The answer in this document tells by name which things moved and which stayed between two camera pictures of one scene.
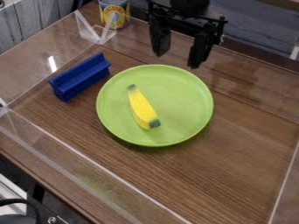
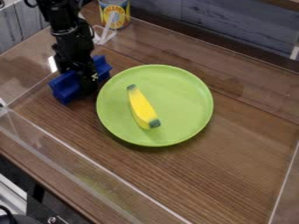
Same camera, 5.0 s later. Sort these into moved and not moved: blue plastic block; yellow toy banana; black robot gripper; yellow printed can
Moved: black robot gripper
Not moved: yellow toy banana; blue plastic block; yellow printed can
